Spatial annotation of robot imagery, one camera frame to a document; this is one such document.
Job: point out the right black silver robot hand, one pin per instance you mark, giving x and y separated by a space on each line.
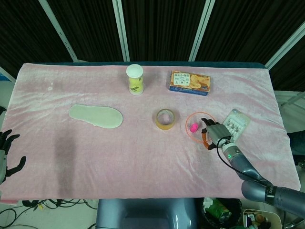
218 132

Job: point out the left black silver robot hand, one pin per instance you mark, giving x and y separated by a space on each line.
3 164

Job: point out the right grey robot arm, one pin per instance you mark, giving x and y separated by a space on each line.
243 163

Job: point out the silver pill blister pack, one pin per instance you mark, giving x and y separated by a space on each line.
237 122

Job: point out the small pink plastic cap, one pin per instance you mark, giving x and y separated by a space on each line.
194 128

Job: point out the yellow packing tape roll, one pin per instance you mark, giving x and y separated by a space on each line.
164 126

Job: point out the blue orange biscuit box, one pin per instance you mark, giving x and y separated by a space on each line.
190 82

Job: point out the black waste bin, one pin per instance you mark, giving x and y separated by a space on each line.
228 205

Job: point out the yellow tennis ball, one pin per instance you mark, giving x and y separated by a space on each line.
136 90
134 81

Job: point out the beige box of small items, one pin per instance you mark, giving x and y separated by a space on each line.
262 219

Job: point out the pink plush table cloth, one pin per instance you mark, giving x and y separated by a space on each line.
119 155

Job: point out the clear tennis ball tube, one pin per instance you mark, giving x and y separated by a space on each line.
134 71

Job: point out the pale green shoe insole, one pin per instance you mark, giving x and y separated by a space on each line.
97 117

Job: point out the grey blue robot torso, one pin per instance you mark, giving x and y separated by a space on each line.
143 214

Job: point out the white frame post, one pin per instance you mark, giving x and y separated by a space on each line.
286 45
202 28
121 31
59 31

